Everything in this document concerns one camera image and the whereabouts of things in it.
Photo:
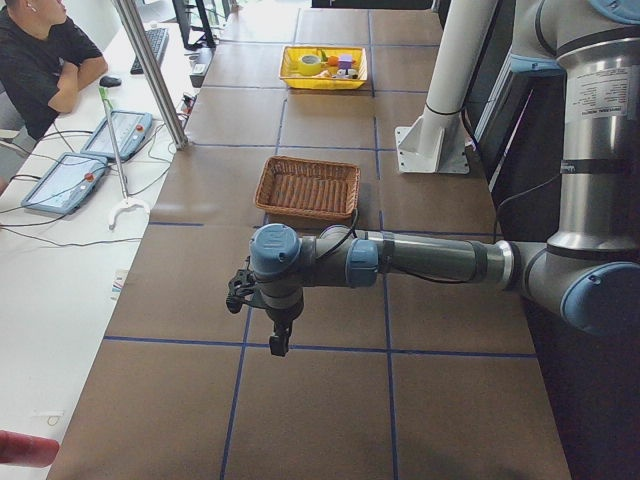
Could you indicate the far teach pendant tablet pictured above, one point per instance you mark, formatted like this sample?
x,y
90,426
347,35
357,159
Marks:
x,y
130,130

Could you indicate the black computer mouse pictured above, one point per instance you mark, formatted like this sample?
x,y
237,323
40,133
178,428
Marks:
x,y
108,81

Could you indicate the yellow plastic basket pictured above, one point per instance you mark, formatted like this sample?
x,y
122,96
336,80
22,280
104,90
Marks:
x,y
331,78

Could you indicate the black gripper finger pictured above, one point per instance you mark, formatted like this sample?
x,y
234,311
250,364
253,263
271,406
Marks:
x,y
279,340

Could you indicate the yellow tape roll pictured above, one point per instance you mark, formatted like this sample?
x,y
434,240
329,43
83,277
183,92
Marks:
x,y
310,65

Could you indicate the purple foam block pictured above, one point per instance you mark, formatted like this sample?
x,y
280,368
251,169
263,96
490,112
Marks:
x,y
345,62

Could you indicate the teach pendant tablet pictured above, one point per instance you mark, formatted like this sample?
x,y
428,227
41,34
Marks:
x,y
130,130
67,183

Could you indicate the near teach pendant tablet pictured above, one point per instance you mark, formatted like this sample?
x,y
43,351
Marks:
x,y
67,183

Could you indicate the toy carrot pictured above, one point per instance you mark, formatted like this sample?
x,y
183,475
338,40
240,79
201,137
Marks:
x,y
329,60

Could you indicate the brown wicker basket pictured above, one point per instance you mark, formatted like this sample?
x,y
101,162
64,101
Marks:
x,y
315,189

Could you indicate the aluminium frame post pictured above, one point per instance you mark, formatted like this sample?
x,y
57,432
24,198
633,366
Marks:
x,y
134,29

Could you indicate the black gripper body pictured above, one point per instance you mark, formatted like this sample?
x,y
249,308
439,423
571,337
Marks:
x,y
280,317

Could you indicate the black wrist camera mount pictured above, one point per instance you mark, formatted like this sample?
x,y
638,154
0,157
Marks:
x,y
243,290

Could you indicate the seated person in black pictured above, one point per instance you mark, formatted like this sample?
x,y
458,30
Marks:
x,y
46,60

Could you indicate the white column mount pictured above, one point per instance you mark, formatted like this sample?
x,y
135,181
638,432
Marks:
x,y
435,142

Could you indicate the red cylinder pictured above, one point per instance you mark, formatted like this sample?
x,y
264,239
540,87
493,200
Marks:
x,y
24,450

